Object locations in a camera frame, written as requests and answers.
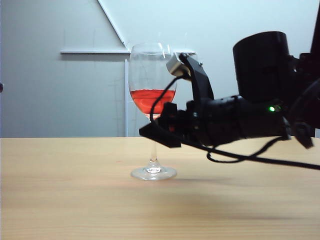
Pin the white diagonal wall rail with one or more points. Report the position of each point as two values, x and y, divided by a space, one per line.
111 22

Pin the black blocky right gripper finger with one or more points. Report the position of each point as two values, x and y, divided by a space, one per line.
170 115

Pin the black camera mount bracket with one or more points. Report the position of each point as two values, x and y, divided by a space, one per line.
201 80

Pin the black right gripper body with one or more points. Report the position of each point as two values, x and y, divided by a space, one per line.
215 120

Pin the red liquid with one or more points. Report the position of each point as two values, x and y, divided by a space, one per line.
142 100

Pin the clear stemmed wine glass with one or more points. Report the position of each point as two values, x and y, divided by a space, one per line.
154 155

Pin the white horizontal wall rail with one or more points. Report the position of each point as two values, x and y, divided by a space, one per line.
100 52

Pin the white vertical post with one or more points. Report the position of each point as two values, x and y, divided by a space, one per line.
126 112

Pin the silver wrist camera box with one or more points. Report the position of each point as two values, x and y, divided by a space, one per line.
177 66

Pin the black triangular right gripper finger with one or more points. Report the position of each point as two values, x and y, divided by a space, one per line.
162 136

